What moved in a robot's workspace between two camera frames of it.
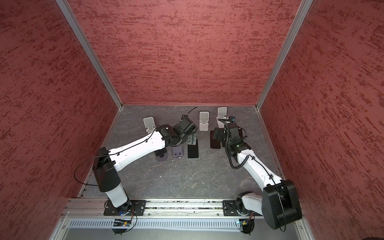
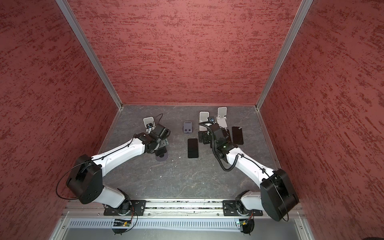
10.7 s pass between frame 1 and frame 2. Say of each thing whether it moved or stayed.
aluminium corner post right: stayed
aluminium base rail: stayed
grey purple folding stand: moved
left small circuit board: stayed
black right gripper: moved
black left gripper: moved
